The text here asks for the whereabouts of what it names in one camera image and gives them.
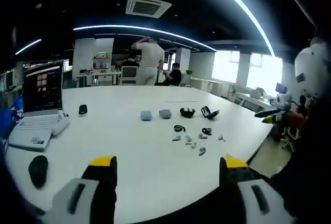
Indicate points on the purple earbud case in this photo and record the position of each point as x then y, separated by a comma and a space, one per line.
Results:
165, 114

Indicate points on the computer monitor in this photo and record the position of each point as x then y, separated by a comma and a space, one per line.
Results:
281, 87

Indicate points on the black computer mouse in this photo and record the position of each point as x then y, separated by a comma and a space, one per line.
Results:
38, 171

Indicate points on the plain black earbud case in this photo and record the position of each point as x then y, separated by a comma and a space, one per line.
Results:
210, 113

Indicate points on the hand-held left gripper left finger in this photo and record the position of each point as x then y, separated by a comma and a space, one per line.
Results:
103, 182

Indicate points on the blue earbud case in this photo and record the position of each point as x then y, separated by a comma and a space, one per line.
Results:
146, 115

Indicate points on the person's right hand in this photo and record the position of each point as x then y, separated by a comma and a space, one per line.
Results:
294, 120

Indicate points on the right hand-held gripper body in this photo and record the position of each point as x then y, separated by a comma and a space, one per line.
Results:
284, 102

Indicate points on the ceiling light strip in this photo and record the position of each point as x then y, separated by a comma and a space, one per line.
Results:
245, 8
116, 26
28, 46

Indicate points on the purple earbud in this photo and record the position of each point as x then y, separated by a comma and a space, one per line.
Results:
193, 145
202, 136

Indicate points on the black ear-hook earbud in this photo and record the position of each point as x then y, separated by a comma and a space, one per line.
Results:
179, 128
207, 131

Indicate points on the white table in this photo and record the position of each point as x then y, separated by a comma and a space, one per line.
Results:
129, 143

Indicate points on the black cartoon-eyed earbud case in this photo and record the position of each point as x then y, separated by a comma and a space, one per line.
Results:
187, 112

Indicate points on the display shelf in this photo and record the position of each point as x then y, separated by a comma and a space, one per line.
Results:
102, 61

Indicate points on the ceiling air conditioner vent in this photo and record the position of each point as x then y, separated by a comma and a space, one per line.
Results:
148, 7

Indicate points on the white office chair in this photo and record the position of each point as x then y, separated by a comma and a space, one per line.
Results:
129, 75
291, 137

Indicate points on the white worn device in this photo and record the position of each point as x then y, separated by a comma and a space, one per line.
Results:
310, 68

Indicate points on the potted plant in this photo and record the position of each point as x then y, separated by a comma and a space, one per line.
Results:
259, 92

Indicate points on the small black device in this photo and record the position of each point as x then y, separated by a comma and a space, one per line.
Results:
82, 110

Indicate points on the silver laptop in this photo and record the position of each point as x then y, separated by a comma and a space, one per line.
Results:
41, 89

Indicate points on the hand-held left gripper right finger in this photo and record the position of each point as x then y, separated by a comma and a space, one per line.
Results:
230, 177

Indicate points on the person's dark clothing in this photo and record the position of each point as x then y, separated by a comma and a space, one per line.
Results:
310, 169

